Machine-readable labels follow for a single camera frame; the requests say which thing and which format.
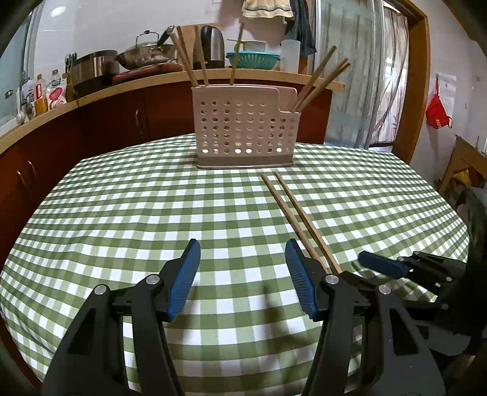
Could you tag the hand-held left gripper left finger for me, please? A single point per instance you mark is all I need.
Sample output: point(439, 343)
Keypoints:
point(184, 280)

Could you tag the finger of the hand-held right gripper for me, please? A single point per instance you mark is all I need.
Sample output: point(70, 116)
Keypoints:
point(355, 281)
point(384, 262)

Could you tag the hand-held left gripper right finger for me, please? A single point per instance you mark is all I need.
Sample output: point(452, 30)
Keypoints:
point(300, 280)

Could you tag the wooden chopstick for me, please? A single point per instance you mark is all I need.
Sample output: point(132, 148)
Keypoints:
point(293, 221)
point(315, 78)
point(182, 61)
point(330, 84)
point(304, 217)
point(237, 53)
point(188, 57)
point(323, 84)

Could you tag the pink perforated utensil holder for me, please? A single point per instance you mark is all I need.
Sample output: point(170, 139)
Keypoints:
point(243, 129)

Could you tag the green checked tablecloth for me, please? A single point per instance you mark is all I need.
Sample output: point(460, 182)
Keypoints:
point(152, 213)

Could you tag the yellow cloth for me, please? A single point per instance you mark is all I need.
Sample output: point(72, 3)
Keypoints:
point(461, 176)

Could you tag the wooden chair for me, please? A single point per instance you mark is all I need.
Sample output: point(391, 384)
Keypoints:
point(468, 156)

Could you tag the red hanging bag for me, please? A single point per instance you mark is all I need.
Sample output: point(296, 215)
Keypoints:
point(437, 112)

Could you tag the sliding glass door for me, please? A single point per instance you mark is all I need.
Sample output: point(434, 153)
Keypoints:
point(354, 76)

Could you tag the beige kitchen countertop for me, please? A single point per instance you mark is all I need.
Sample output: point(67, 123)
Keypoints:
point(114, 91)

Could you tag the red induction cooker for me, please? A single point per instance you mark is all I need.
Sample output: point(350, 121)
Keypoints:
point(148, 70)

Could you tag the teal plastic colander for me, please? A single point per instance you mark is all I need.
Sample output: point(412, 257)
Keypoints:
point(255, 60)

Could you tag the pink refill pouch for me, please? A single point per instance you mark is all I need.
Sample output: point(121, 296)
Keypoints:
point(57, 95)

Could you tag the translucent plastic container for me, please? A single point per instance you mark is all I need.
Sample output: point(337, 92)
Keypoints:
point(290, 55)

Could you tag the steel rice cooker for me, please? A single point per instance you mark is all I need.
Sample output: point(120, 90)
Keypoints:
point(93, 74)

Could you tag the steel wok with lid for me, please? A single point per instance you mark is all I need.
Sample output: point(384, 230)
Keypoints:
point(144, 53)

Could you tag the yellow oil bottle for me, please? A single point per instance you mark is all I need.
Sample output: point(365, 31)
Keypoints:
point(41, 95)

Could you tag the steel electric kettle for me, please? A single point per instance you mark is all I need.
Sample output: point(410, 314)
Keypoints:
point(213, 45)

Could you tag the clear bottle dark cap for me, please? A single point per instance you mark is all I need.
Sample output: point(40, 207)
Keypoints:
point(56, 75)

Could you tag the dark grey cloth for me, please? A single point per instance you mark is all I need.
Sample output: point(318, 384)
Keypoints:
point(304, 30)

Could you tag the beige striped towel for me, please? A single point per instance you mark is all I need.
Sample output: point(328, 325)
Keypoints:
point(266, 7)

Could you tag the white wall paper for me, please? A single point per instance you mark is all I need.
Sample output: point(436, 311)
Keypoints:
point(449, 85)

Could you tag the wooden door frame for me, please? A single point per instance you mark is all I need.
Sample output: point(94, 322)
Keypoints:
point(416, 76)

